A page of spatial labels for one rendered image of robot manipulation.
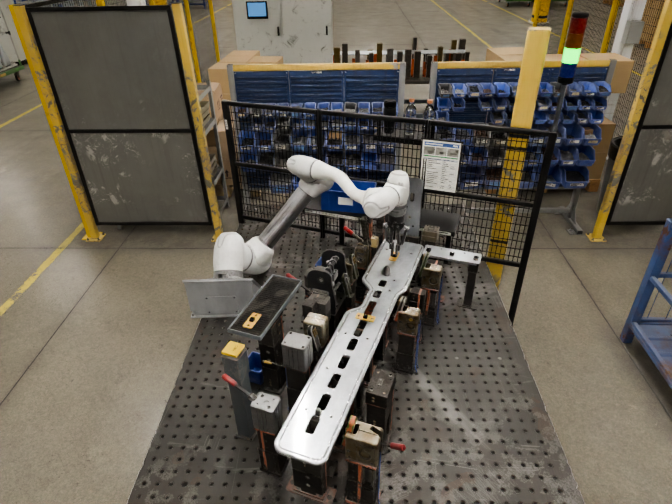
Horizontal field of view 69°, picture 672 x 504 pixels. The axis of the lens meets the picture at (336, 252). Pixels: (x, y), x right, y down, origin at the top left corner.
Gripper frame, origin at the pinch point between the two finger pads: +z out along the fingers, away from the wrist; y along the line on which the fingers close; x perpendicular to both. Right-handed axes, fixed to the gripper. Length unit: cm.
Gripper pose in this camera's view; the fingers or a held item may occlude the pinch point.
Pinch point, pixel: (394, 249)
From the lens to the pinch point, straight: 243.8
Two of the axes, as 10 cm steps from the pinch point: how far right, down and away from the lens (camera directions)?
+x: 3.5, -5.1, 7.9
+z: 0.2, 8.4, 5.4
